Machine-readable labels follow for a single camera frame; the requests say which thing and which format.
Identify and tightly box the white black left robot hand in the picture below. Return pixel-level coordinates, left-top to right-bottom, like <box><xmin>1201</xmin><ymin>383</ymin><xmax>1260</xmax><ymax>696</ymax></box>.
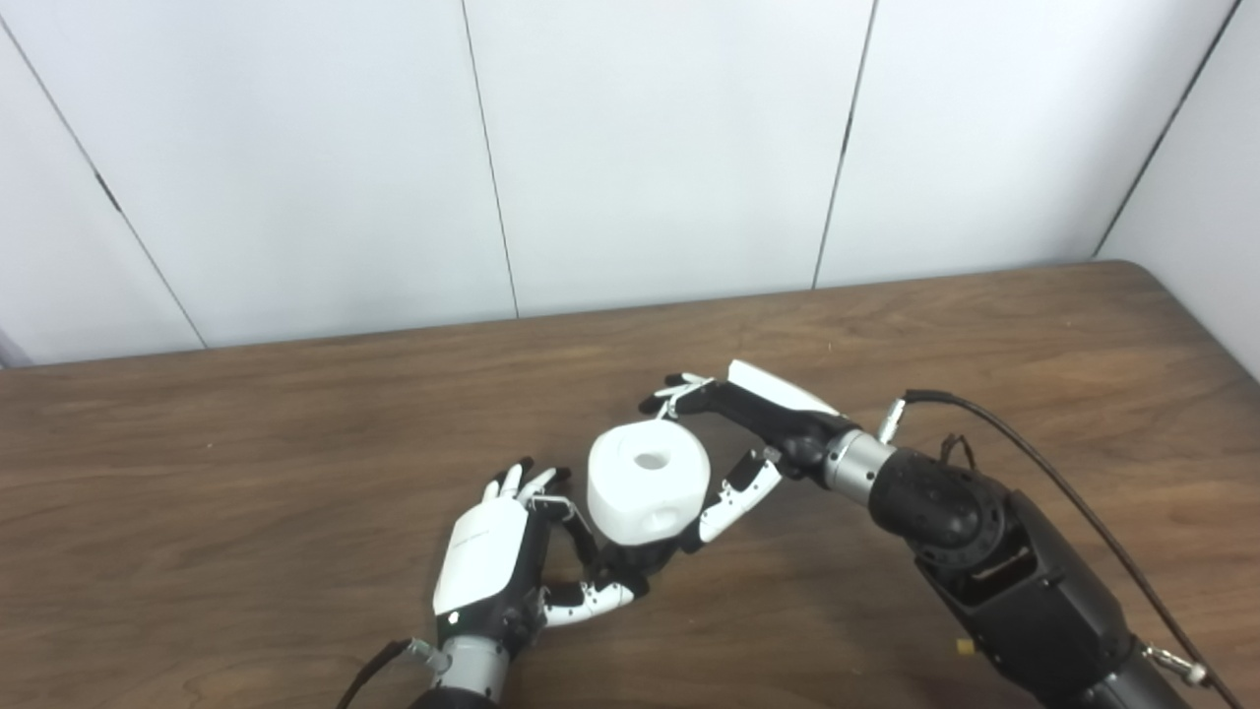
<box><xmin>431</xmin><ymin>457</ymin><xmax>636</xmax><ymax>653</ymax></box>

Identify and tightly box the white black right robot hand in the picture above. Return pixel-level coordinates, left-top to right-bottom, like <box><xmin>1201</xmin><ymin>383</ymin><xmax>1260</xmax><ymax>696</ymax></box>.
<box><xmin>638</xmin><ymin>359</ymin><xmax>857</xmax><ymax>552</ymax></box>

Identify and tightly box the black flanged holder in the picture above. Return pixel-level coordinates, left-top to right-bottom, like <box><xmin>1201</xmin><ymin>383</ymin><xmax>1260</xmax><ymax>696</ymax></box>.
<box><xmin>589</xmin><ymin>534</ymin><xmax>682</xmax><ymax>599</ymax></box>

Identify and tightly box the round white piece with holes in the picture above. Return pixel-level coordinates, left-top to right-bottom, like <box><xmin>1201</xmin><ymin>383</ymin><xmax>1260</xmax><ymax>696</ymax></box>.
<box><xmin>587</xmin><ymin>419</ymin><xmax>712</xmax><ymax>546</ymax></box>

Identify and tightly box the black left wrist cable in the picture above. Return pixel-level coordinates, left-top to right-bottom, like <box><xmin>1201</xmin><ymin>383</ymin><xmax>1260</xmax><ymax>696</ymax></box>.
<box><xmin>335</xmin><ymin>638</ymin><xmax>451</xmax><ymax>709</ymax></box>

